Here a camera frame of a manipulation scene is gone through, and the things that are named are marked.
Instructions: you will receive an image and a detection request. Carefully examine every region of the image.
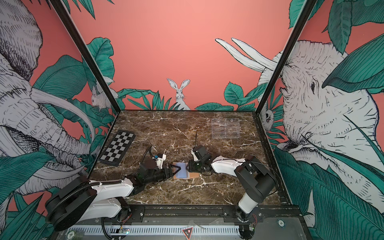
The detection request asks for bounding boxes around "left black frame post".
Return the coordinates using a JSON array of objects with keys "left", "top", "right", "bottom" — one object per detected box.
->
[{"left": 50, "top": 0, "right": 121, "bottom": 115}]

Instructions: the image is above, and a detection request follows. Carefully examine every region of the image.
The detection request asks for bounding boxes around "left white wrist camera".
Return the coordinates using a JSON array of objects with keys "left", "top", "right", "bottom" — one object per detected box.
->
[{"left": 154, "top": 154, "right": 167, "bottom": 170}]

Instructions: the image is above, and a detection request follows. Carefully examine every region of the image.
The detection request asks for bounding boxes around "black white checkerboard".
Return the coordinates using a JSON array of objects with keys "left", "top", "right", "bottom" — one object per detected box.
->
[{"left": 98, "top": 130, "right": 136, "bottom": 167}]

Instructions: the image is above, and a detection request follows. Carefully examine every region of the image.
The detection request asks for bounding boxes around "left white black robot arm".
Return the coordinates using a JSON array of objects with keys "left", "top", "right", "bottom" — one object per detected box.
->
[{"left": 45, "top": 157, "right": 181, "bottom": 232}]

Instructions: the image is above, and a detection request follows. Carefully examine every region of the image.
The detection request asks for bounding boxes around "right black frame post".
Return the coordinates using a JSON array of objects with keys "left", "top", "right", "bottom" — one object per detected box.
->
[{"left": 256, "top": 0, "right": 317, "bottom": 115}]

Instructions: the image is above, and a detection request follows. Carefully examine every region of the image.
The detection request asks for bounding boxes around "clear plastic organizer box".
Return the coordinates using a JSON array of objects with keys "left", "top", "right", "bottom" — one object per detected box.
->
[{"left": 211, "top": 119, "right": 240, "bottom": 139}]

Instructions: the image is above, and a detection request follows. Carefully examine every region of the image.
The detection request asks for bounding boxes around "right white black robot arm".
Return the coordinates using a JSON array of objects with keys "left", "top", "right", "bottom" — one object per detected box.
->
[{"left": 187, "top": 145, "right": 277, "bottom": 216}]

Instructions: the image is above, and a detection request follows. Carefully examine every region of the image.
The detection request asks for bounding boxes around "black frame post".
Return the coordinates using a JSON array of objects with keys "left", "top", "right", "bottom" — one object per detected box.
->
[
  {"left": 256, "top": 0, "right": 317, "bottom": 115},
  {"left": 50, "top": 0, "right": 121, "bottom": 115}
]

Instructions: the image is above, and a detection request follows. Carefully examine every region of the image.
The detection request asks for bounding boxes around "white perforated vent strip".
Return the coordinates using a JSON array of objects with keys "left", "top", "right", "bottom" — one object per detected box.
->
[{"left": 65, "top": 224, "right": 241, "bottom": 237}]

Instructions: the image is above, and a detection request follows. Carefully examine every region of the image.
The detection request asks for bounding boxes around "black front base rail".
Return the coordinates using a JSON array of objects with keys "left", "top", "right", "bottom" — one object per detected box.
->
[{"left": 59, "top": 203, "right": 304, "bottom": 224}]

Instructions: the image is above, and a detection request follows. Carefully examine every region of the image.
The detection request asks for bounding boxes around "red triangle warning sticker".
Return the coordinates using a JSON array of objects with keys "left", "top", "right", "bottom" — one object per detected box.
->
[{"left": 182, "top": 227, "right": 194, "bottom": 240}]

